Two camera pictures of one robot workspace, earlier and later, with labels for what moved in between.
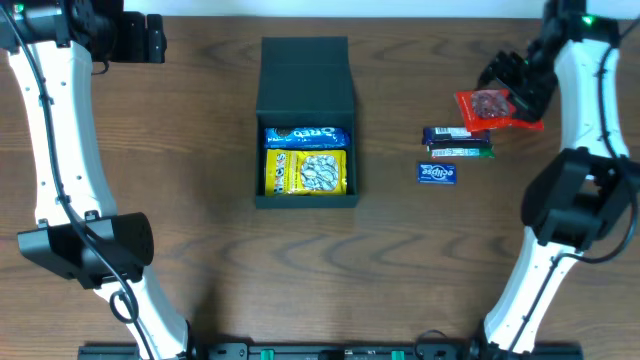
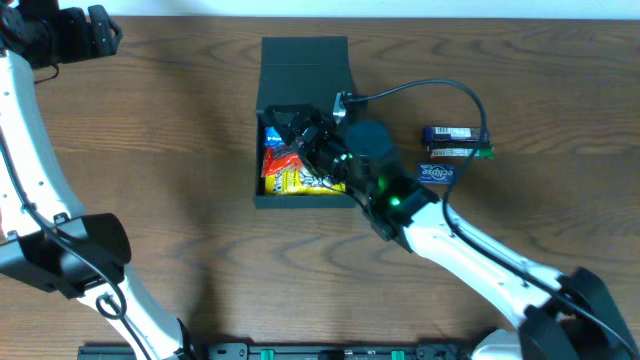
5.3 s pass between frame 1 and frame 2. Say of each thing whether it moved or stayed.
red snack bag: moved
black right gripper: moved
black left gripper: moved
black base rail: stayed
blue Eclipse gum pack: stayed
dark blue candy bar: stayed
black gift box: stayed
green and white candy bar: stayed
